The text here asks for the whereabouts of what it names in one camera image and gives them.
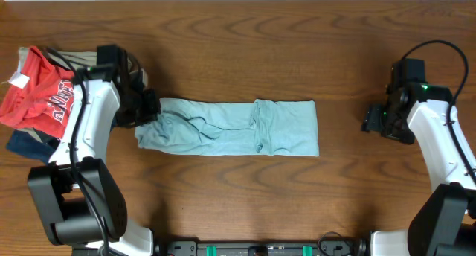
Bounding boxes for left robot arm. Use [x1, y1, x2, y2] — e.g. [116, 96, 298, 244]
[28, 63, 155, 255]

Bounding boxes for light blue t-shirt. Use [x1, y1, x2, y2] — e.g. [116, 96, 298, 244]
[135, 98, 319, 156]

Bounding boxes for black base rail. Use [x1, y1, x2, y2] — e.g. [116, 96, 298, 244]
[153, 231, 370, 256]

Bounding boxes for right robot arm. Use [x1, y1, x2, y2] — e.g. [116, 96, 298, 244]
[366, 82, 475, 256]

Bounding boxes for red printed t-shirt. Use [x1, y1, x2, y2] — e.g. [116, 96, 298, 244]
[1, 46, 74, 138]

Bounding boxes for navy folded garment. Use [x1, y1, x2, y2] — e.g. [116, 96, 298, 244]
[6, 130, 60, 164]

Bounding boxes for beige folded shirt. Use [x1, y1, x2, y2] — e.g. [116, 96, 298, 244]
[17, 47, 133, 141]

